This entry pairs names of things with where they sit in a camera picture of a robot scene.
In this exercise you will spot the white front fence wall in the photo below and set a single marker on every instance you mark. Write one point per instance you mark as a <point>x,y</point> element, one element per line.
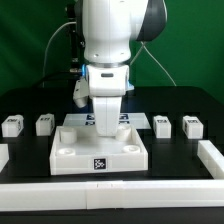
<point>111,194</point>

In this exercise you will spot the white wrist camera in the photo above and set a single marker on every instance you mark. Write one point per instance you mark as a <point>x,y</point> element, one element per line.
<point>81,93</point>

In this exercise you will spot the white marker sheet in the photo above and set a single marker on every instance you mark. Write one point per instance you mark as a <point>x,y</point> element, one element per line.
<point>138,120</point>

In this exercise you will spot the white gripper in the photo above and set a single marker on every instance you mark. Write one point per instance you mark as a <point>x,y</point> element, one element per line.
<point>107,86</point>

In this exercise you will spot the white left fence wall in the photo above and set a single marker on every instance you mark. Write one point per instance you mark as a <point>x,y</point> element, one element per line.
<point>4,156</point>

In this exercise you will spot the white square table top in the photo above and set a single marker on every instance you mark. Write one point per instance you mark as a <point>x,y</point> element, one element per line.
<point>79,150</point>

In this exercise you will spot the black camera stand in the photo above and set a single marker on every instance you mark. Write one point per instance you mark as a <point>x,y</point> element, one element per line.
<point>74,16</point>

